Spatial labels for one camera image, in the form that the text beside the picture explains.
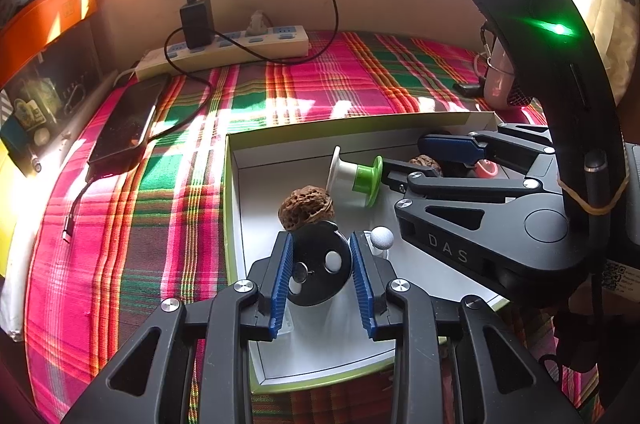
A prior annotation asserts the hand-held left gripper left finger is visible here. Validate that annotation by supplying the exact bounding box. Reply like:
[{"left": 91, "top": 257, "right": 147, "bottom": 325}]
[{"left": 60, "top": 231, "right": 295, "bottom": 424}]

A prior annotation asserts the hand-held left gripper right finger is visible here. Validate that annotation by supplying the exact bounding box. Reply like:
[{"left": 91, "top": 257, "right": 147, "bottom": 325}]
[{"left": 349, "top": 231, "right": 583, "bottom": 424}]

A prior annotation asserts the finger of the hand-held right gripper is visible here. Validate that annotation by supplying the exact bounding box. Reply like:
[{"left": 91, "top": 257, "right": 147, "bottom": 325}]
[
  {"left": 417, "top": 123, "right": 557, "bottom": 177},
  {"left": 381, "top": 158, "right": 558, "bottom": 276}
]

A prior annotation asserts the brown walnut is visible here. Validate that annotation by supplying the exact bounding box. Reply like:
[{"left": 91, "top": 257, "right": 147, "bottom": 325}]
[
  {"left": 278, "top": 186, "right": 335, "bottom": 234},
  {"left": 409, "top": 154, "right": 445, "bottom": 179}
]

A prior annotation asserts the black disc with holes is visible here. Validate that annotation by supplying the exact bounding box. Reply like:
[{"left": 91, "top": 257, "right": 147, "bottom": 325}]
[{"left": 284, "top": 221, "right": 353, "bottom": 339}]

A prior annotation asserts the grey cardboard box green rim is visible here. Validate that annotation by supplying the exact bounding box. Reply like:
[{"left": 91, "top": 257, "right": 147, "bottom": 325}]
[{"left": 222, "top": 109, "right": 511, "bottom": 395}]

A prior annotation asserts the green and white spool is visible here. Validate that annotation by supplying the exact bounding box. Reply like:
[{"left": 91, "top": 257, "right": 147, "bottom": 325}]
[{"left": 327, "top": 145, "right": 385, "bottom": 208}]

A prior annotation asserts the small black adapter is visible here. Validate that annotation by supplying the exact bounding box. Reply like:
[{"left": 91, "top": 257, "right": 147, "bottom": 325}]
[{"left": 452, "top": 81, "right": 485, "bottom": 100}]

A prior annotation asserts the cream dotted curtain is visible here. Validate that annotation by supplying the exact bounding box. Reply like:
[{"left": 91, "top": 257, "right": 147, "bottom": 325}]
[{"left": 565, "top": 0, "right": 640, "bottom": 105}]

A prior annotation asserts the yellow rubber band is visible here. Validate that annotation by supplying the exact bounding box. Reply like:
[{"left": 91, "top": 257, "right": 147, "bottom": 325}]
[{"left": 557, "top": 171, "right": 632, "bottom": 214}]

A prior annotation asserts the pink green plaid blanket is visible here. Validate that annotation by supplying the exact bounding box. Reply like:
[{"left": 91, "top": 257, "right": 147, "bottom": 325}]
[{"left": 22, "top": 29, "right": 640, "bottom": 424}]

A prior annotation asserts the black smartphone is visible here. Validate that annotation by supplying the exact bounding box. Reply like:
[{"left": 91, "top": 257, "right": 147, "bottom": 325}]
[{"left": 87, "top": 74, "right": 173, "bottom": 165}]

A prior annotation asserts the beige plug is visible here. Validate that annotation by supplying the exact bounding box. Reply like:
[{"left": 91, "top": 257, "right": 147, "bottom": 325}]
[{"left": 245, "top": 9, "right": 273, "bottom": 40}]

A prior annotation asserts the cream power strip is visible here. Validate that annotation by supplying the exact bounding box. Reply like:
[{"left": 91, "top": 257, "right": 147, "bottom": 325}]
[{"left": 135, "top": 24, "right": 311, "bottom": 80}]

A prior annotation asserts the white plastic sheet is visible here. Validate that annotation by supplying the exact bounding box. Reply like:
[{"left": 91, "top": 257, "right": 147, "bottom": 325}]
[{"left": 0, "top": 214, "right": 36, "bottom": 345}]

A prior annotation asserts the black charger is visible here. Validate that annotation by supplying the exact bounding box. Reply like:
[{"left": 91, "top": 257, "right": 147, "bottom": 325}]
[{"left": 179, "top": 1, "right": 217, "bottom": 51}]

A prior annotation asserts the glass display case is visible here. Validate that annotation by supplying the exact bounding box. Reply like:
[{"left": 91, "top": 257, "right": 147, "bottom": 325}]
[{"left": 0, "top": 19, "right": 121, "bottom": 175}]

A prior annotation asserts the green label card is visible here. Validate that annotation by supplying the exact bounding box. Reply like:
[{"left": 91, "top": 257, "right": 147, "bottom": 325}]
[{"left": 12, "top": 96, "right": 48, "bottom": 127}]

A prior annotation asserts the orange storage box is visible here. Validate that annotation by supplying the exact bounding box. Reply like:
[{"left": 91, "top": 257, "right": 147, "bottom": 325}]
[{"left": 0, "top": 0, "right": 98, "bottom": 87}]

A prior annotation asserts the long black charger cable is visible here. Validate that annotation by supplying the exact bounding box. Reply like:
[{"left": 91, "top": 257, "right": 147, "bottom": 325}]
[{"left": 147, "top": 0, "right": 341, "bottom": 142}]

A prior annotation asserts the short black plug cable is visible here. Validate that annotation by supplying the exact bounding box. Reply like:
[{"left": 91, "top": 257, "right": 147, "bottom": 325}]
[{"left": 60, "top": 161, "right": 98, "bottom": 247}]

